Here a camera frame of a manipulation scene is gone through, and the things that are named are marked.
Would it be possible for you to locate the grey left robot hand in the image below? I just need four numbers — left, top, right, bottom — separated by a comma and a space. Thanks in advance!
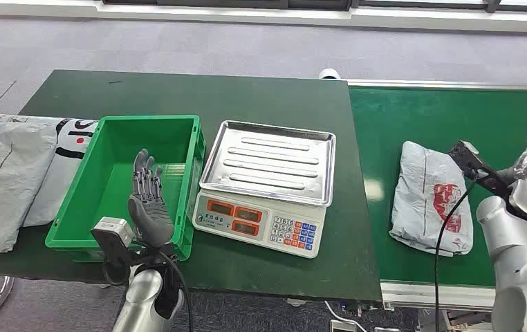
127, 149, 176, 249

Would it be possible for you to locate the white parcel black print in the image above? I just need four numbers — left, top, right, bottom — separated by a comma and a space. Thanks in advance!
0, 113, 100, 228

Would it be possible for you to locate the large grey parcel red print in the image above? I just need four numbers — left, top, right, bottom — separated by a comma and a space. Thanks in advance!
0, 113, 59, 254

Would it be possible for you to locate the green plastic crate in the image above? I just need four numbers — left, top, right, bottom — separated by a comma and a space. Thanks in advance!
44, 114, 207, 263

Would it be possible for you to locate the dark green table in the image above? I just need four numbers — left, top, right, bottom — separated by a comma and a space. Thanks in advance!
0, 69, 382, 304

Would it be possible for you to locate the white electronic scale steel tray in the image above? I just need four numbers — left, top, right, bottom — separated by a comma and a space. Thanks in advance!
192, 120, 337, 260

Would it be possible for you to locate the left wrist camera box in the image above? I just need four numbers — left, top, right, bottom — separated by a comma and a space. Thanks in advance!
91, 216, 136, 269

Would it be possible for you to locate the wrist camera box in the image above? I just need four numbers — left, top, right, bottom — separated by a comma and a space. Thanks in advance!
91, 216, 136, 269
447, 139, 512, 199

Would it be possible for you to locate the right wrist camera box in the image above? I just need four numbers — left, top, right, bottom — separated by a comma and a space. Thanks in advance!
447, 139, 512, 199

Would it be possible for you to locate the black left camera cable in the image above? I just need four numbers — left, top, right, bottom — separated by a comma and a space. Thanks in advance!
102, 249, 194, 332

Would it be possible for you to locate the white cable under table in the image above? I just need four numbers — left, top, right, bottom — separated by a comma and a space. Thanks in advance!
323, 299, 367, 332

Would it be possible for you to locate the black window frame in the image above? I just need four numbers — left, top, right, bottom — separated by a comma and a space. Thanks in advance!
100, 0, 527, 14

